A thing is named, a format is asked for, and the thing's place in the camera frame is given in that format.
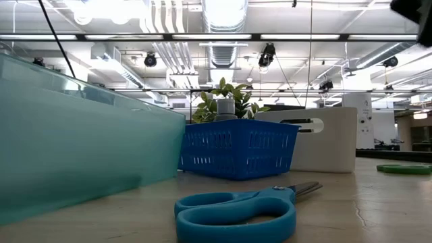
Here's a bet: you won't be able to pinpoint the black ceiling light track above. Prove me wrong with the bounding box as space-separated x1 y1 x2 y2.
0 32 432 43

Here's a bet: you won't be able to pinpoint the white square pillar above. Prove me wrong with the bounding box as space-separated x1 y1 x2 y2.
342 91 374 150

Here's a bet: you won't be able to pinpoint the black aluminium table frame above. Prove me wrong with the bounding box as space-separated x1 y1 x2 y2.
356 149 432 164

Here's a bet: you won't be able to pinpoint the white plastic bin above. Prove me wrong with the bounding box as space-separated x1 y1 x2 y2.
254 107 358 174

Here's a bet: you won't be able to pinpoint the dark grey paint bottle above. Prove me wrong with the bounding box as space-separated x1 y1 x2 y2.
215 97 238 122

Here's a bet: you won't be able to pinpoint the green translucent plastic tray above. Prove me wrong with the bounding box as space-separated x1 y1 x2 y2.
0 52 186 226

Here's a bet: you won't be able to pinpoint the green-handled scissors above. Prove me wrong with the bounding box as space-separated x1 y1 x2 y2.
376 163 432 176

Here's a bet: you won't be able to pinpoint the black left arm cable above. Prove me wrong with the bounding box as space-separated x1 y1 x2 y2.
36 0 77 79

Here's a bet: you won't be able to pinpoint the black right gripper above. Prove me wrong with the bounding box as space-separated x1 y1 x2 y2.
389 0 432 48

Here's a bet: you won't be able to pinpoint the artificial green potted plant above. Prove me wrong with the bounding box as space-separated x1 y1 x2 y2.
191 76 272 124

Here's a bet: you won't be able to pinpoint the silver ventilation duct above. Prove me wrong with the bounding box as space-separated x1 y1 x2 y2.
201 0 250 85

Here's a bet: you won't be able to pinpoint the blue plastic basket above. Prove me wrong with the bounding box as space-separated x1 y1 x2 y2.
178 118 301 181

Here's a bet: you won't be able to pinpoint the blue-handled scissors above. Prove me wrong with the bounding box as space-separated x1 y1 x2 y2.
173 181 324 243

